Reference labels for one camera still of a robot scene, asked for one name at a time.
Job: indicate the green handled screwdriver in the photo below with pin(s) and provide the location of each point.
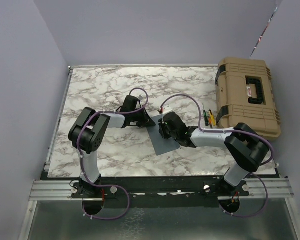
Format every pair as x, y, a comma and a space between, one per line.
206, 120

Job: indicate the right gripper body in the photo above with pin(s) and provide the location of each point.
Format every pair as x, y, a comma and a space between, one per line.
166, 132

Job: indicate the tan plastic tool case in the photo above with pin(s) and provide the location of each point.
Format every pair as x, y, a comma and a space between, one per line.
244, 94

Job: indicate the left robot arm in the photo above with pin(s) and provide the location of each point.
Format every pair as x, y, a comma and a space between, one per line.
88, 131

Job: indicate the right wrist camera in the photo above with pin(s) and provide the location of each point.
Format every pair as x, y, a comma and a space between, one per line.
164, 110

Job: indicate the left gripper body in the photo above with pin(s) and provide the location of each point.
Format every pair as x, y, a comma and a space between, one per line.
139, 116

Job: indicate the grey-blue envelope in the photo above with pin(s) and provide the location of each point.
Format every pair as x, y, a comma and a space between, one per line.
161, 146

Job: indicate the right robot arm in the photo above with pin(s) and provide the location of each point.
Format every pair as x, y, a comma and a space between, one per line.
247, 148

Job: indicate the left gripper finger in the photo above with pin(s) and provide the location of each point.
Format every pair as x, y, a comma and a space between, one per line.
148, 121
141, 125

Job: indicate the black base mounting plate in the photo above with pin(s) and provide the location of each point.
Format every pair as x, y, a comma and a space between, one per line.
159, 192

